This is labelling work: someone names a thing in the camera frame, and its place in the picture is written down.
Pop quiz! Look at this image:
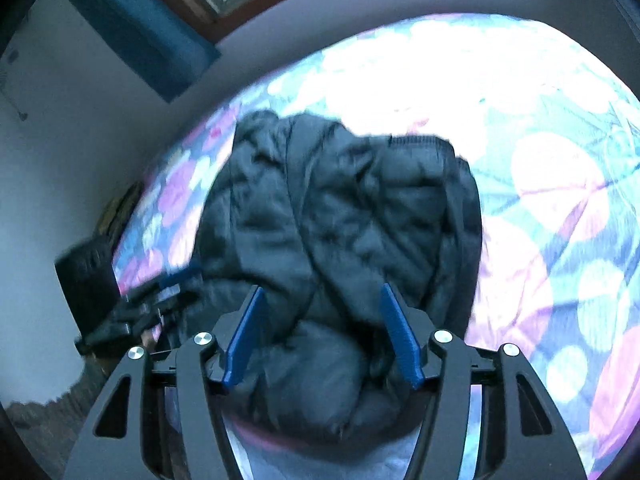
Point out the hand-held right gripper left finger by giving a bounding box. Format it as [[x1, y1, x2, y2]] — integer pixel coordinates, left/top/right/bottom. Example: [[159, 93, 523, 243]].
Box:
[[62, 284, 266, 480]]

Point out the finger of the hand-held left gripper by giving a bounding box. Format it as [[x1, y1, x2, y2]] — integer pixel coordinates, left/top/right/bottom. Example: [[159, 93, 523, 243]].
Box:
[[124, 284, 185, 320], [150, 266, 203, 292]]

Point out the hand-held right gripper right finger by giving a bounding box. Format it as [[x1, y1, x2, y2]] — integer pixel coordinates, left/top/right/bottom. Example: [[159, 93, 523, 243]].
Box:
[[380, 283, 587, 480]]

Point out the black puffer jacket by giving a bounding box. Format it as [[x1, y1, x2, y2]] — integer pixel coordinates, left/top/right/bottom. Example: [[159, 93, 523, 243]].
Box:
[[165, 110, 485, 443]]

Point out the polka dot blanket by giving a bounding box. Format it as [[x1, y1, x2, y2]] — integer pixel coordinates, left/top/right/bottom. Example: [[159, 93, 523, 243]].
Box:
[[112, 14, 640, 480]]

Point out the blue curtain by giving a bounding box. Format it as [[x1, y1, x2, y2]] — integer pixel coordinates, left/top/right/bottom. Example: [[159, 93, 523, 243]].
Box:
[[54, 0, 222, 103]]

